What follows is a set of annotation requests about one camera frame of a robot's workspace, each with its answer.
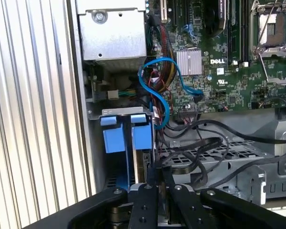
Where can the silver perforated drive cage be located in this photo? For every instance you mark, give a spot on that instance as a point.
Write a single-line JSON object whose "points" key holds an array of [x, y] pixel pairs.
{"points": [[250, 188]]}

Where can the white plastic connector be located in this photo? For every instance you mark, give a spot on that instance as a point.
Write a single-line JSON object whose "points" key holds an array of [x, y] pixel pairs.
{"points": [[113, 94]]}

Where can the silver finned heatsink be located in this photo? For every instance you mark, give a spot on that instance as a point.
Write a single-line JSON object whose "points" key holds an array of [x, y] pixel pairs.
{"points": [[188, 62]]}

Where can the green Dell motherboard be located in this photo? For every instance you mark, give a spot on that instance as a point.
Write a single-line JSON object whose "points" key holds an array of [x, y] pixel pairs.
{"points": [[228, 90]]}

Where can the socket cover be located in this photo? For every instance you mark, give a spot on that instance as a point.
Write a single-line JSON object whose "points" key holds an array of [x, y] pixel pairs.
{"points": [[275, 53]]}

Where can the silver power supply box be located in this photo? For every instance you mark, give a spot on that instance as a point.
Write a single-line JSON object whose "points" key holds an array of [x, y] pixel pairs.
{"points": [[114, 40]]}

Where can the silver metal disk bay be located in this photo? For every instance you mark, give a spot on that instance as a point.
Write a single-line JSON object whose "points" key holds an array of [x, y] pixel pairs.
{"points": [[124, 111]]}

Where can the locking lever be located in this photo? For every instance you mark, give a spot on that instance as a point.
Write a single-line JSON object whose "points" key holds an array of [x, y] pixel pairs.
{"points": [[268, 22]]}

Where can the black expansion slot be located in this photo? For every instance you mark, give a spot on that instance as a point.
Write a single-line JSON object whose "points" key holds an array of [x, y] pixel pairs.
{"points": [[174, 12]]}

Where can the black RAM slot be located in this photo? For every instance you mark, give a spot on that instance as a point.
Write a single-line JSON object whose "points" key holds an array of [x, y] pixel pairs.
{"points": [[245, 31], [234, 31]]}

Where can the white expansion slot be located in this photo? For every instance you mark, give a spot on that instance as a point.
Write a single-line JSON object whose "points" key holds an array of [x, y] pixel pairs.
{"points": [[164, 12]]}

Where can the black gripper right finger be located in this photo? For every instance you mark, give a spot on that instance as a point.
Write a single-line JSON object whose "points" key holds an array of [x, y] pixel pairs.
{"points": [[186, 207]]}

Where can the hard disk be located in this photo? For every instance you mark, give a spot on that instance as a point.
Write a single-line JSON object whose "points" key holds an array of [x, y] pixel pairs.
{"points": [[114, 140]]}

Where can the grey metal PC case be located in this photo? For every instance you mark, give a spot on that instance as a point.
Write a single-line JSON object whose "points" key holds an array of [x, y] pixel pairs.
{"points": [[81, 119]]}

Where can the CPU socket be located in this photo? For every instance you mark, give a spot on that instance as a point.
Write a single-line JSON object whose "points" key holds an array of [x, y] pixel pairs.
{"points": [[274, 26]]}

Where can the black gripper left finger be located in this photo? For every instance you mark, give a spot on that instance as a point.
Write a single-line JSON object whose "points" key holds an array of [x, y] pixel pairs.
{"points": [[143, 207]]}

